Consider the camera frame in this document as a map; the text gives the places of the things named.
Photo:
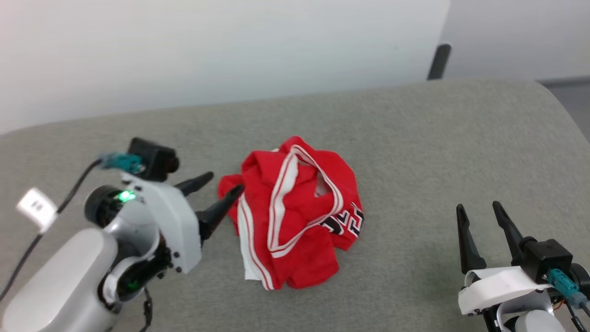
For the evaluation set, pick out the black metal pole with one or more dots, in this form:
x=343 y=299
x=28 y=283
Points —
x=439 y=60

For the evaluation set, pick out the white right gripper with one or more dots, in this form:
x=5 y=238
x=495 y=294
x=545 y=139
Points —
x=493 y=286

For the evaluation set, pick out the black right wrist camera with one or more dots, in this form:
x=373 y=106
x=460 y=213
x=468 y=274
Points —
x=546 y=258

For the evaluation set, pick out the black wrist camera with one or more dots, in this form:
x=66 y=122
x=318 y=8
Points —
x=546 y=258
x=154 y=159

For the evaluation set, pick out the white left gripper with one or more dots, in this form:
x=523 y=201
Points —
x=175 y=221

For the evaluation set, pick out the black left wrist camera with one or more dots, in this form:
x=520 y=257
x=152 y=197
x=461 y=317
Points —
x=154 y=159

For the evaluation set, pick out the red white basketball jersey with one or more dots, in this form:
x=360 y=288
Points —
x=295 y=216

